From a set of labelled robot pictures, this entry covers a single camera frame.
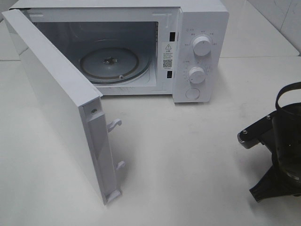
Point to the round white door button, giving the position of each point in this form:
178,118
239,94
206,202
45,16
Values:
193,93

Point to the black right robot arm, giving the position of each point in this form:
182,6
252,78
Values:
281,134

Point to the glass microwave turntable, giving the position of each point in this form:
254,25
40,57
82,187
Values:
113,65

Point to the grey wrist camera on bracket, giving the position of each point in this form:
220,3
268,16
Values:
259,132

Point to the white microwave door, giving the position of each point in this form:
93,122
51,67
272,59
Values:
71,103

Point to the white microwave oven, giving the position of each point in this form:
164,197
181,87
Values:
163,29

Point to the white dial knob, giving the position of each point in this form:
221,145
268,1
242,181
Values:
196,75
202,45

